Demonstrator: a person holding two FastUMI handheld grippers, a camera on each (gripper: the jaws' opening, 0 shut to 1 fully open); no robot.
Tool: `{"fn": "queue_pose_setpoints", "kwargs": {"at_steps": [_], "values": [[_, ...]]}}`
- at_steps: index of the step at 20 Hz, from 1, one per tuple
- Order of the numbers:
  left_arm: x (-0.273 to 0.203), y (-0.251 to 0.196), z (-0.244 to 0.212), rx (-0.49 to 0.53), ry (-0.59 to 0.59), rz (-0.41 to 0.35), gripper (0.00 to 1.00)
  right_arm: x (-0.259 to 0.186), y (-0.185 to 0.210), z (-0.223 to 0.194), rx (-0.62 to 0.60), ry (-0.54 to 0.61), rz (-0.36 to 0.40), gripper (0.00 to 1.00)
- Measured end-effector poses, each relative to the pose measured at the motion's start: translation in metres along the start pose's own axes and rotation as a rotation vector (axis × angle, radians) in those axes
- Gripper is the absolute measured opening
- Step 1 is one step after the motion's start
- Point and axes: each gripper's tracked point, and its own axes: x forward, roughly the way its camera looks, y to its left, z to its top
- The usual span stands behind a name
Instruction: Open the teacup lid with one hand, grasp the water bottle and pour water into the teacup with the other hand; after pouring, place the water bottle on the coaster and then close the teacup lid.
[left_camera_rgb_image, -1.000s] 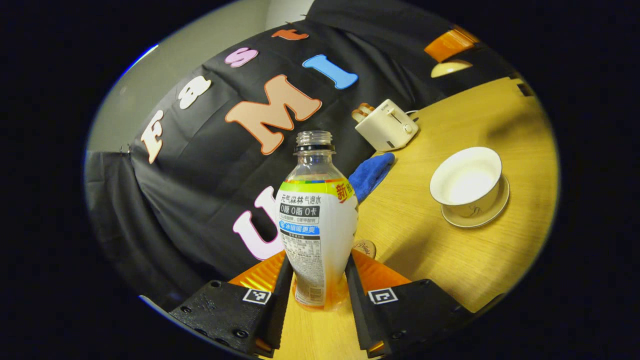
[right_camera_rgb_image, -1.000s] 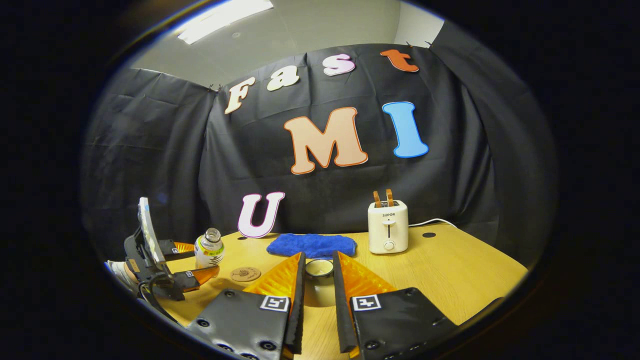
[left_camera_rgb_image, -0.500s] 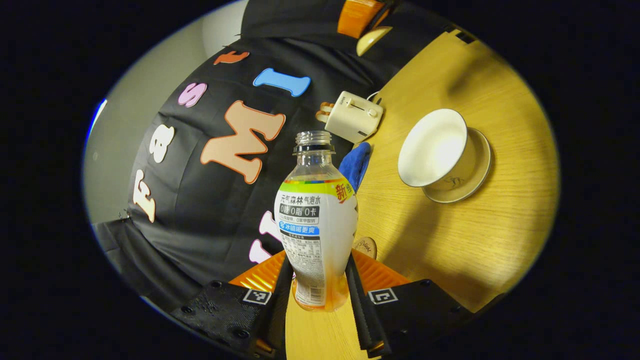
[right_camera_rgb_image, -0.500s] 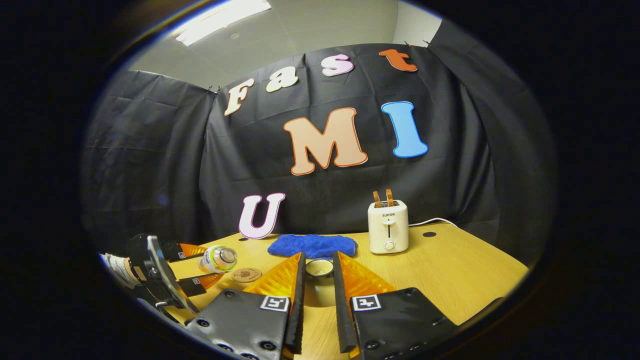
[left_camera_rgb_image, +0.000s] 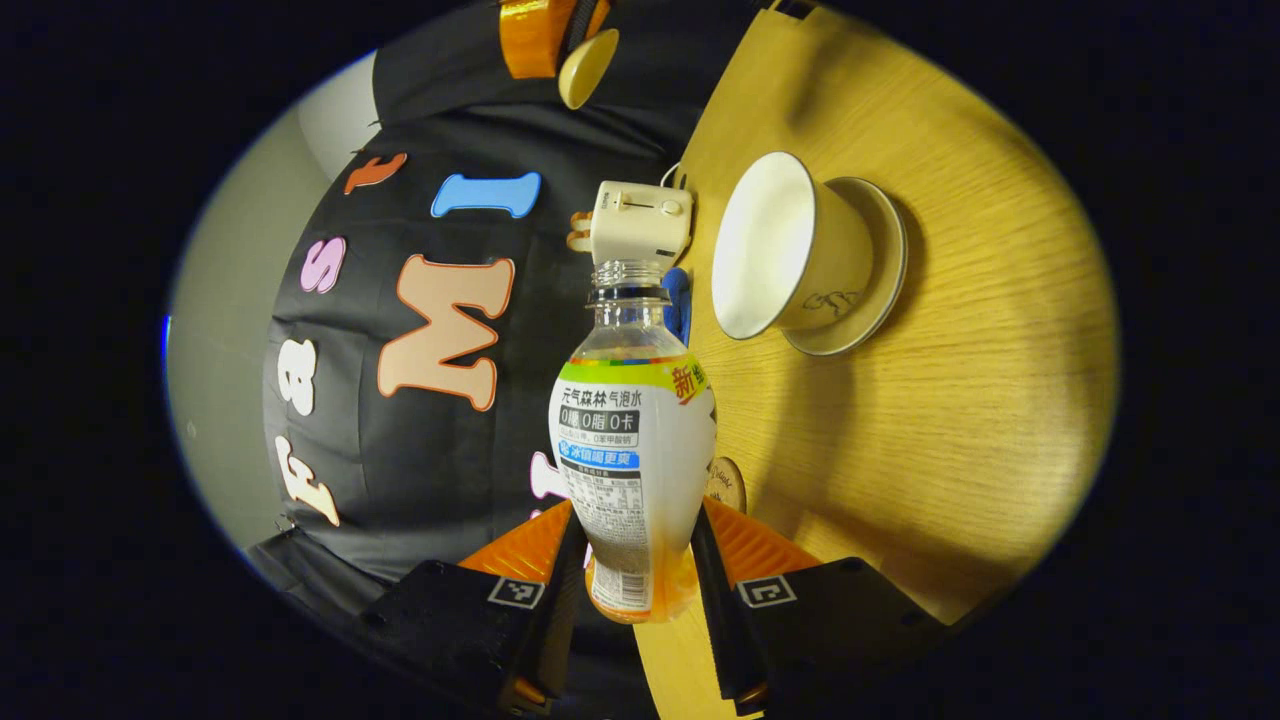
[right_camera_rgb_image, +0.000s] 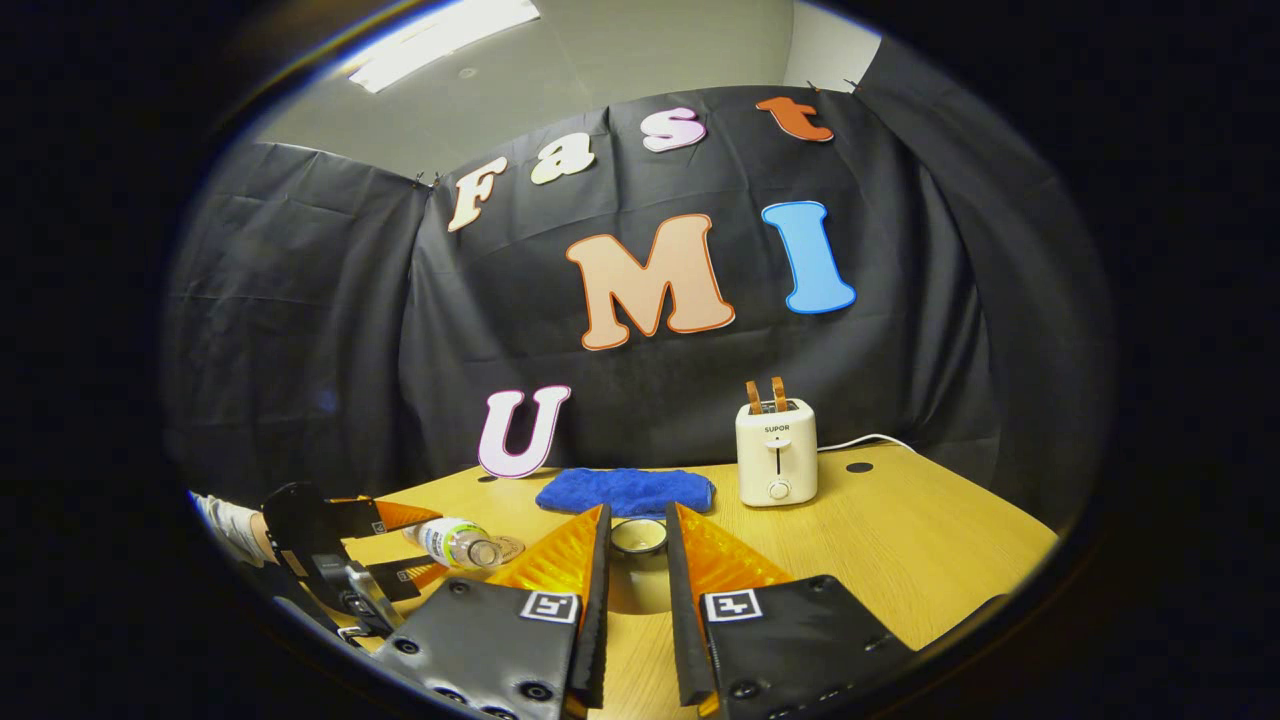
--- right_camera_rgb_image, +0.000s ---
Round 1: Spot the blue towel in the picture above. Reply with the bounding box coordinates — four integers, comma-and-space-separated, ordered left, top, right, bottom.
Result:
535, 467, 717, 518

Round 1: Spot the white power cable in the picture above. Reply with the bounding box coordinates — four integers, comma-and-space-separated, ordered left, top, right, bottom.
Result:
817, 433, 916, 456

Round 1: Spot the white teacup lid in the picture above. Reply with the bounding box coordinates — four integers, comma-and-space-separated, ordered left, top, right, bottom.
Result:
603, 517, 681, 616

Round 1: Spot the black backdrop cloth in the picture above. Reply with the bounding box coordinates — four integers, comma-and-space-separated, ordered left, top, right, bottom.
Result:
160, 40, 1116, 531

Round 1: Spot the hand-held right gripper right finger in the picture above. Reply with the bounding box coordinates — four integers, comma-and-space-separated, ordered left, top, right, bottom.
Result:
665, 502, 916, 720

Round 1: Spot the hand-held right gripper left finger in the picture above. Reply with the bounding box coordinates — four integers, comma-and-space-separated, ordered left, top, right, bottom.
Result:
375, 503, 613, 720

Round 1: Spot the ceiling light panel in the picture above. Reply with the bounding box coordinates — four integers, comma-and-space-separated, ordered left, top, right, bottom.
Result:
345, 0, 541, 94

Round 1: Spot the white toaster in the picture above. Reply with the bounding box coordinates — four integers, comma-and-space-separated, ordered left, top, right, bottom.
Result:
735, 398, 819, 508

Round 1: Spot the clear plastic water bottle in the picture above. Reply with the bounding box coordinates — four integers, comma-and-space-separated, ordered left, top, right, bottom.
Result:
403, 517, 506, 571

